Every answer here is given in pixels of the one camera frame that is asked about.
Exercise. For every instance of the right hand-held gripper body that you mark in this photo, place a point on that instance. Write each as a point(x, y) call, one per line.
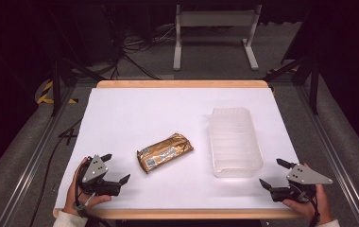
point(306, 176)

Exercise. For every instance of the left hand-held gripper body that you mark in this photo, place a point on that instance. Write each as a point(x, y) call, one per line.
point(95, 170)

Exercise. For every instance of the gold foil snack packet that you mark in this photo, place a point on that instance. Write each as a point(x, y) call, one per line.
point(164, 152)

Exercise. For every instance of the clear plastic container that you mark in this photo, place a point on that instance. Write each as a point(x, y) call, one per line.
point(234, 142)

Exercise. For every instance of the person's right hand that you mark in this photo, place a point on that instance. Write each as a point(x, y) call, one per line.
point(314, 206)

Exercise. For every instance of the person's left hand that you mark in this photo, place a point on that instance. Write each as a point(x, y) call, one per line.
point(73, 194)

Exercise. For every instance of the white paper sheet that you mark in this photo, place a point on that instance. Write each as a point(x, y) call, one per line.
point(136, 110)

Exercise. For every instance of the black tripod stand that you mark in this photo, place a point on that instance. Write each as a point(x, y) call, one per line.
point(56, 82)
point(314, 85)

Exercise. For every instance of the yellow black floor tape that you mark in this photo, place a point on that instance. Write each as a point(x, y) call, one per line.
point(47, 94)

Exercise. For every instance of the white metal stand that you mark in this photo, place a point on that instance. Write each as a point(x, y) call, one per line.
point(215, 19)

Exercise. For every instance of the aluminium rail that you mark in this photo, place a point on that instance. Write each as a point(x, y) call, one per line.
point(31, 164)
point(335, 157)

